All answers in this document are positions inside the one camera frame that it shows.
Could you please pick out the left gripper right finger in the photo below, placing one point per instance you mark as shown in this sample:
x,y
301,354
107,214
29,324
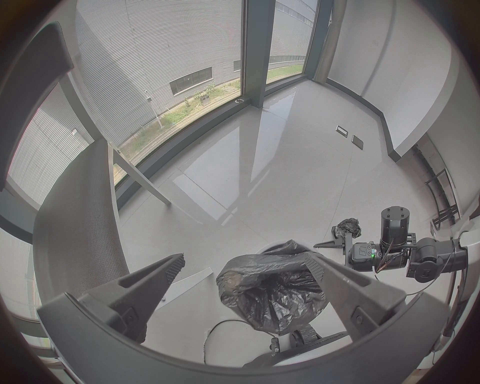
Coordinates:
x,y
356,300

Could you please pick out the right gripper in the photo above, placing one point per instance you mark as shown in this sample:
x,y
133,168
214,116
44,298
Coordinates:
x,y
365,267

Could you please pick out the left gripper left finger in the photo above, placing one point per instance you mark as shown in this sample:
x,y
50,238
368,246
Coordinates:
x,y
138,292

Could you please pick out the black plastic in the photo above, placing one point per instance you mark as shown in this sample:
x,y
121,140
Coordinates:
x,y
348,227

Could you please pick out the black plastic bag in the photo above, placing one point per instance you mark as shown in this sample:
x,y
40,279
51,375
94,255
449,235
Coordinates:
x,y
270,292

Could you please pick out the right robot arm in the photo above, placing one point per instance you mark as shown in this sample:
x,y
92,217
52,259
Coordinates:
x,y
431,255

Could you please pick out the white chair with brown seat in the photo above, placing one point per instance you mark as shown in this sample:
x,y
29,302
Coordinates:
x,y
82,210

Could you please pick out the black metal rack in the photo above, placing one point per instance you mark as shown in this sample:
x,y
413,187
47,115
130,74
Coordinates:
x,y
444,216

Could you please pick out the window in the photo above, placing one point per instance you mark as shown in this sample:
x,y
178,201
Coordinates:
x,y
255,48

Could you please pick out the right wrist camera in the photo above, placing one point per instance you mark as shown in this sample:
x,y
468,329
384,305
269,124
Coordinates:
x,y
363,252

